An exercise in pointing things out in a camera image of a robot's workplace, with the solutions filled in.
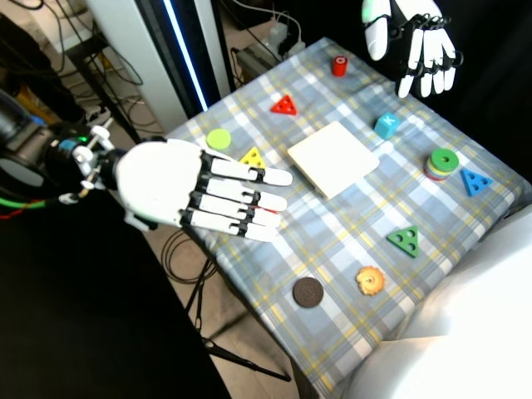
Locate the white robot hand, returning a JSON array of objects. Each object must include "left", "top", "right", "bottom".
[
  {"left": 115, "top": 138, "right": 294, "bottom": 243},
  {"left": 360, "top": 0, "right": 465, "bottom": 100}
]

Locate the blue letter K block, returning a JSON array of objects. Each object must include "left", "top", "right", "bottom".
[{"left": 373, "top": 111, "right": 401, "bottom": 140}]

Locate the green round cookie toy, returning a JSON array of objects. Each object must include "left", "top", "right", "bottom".
[{"left": 205, "top": 128, "right": 232, "bottom": 151}]

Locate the black backdrop cloth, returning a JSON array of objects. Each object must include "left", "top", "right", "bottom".
[{"left": 344, "top": 0, "right": 532, "bottom": 184}]

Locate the yellow triangle with holes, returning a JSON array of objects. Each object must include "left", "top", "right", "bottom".
[{"left": 239, "top": 145, "right": 267, "bottom": 170}]

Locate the white column with blue light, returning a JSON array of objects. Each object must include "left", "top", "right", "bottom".
[{"left": 85, "top": 0, "right": 233, "bottom": 135}]

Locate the red triangle with holes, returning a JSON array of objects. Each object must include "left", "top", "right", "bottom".
[{"left": 269, "top": 94, "right": 299, "bottom": 116}]

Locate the blue triangle with holes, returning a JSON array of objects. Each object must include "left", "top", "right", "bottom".
[{"left": 460, "top": 168, "right": 495, "bottom": 198}]

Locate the large black curved panel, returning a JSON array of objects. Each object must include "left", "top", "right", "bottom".
[{"left": 0, "top": 199, "right": 234, "bottom": 399}]

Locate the small white square table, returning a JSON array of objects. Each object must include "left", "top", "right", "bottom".
[{"left": 286, "top": 120, "right": 382, "bottom": 201}]

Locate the black metal stand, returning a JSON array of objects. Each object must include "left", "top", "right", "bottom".
[{"left": 62, "top": 35, "right": 142, "bottom": 145}]

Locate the white power strip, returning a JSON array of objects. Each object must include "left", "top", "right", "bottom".
[{"left": 265, "top": 18, "right": 307, "bottom": 59}]

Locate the grey box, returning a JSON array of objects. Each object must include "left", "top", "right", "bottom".
[{"left": 236, "top": 43, "right": 283, "bottom": 82}]

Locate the blue plaid tablecloth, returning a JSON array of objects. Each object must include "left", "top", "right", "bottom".
[{"left": 165, "top": 37, "right": 525, "bottom": 399}]

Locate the dark chocolate cookie toy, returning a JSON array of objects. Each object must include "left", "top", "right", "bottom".
[{"left": 292, "top": 277, "right": 324, "bottom": 309}]

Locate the green triangle with holes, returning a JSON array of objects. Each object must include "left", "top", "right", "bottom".
[{"left": 385, "top": 224, "right": 421, "bottom": 259}]

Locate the black tripod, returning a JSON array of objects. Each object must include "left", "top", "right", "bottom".
[{"left": 182, "top": 232, "right": 293, "bottom": 383}]

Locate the tan flower cookie toy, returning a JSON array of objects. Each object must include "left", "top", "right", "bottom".
[{"left": 355, "top": 265, "right": 386, "bottom": 297}]

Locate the large white soft furniture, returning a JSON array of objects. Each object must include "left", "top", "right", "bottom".
[{"left": 344, "top": 199, "right": 532, "bottom": 399}]

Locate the coiled black cable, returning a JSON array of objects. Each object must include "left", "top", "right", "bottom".
[{"left": 160, "top": 228, "right": 219, "bottom": 286}]

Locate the green toy ring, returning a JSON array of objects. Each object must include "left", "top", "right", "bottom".
[{"left": 430, "top": 148, "right": 461, "bottom": 172}]

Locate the red toy ring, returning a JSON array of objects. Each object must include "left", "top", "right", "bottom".
[{"left": 423, "top": 165, "right": 454, "bottom": 183}]

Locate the green cable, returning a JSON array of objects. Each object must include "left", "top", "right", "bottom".
[{"left": 0, "top": 196, "right": 63, "bottom": 211}]

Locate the white power cable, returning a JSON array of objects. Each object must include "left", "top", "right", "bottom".
[{"left": 244, "top": 7, "right": 304, "bottom": 47}]

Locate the red braided wire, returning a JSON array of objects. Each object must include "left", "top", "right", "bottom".
[{"left": 0, "top": 205, "right": 47, "bottom": 220}]

